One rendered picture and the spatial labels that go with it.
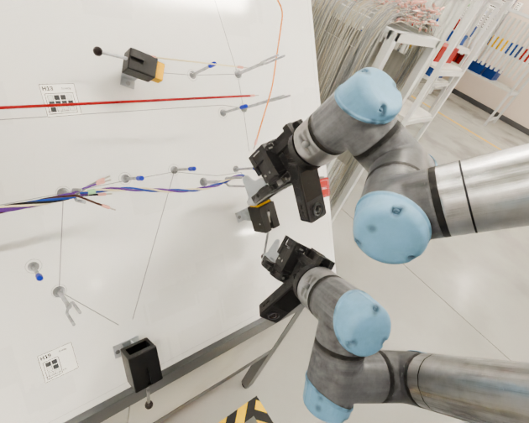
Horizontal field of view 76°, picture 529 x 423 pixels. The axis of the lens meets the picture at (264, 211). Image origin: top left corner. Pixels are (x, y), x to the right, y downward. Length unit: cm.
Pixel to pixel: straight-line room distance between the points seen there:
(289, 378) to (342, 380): 131
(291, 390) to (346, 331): 136
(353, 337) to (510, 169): 26
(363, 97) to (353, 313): 27
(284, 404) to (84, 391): 119
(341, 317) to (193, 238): 36
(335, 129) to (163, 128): 34
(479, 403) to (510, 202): 24
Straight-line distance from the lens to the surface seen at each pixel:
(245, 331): 84
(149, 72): 62
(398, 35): 131
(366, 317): 47
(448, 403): 53
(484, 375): 49
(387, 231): 35
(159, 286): 70
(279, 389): 179
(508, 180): 36
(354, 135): 47
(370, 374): 56
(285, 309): 66
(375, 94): 45
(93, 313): 67
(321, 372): 53
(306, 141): 51
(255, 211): 69
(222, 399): 170
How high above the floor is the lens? 157
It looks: 39 degrees down
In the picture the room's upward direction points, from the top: 22 degrees clockwise
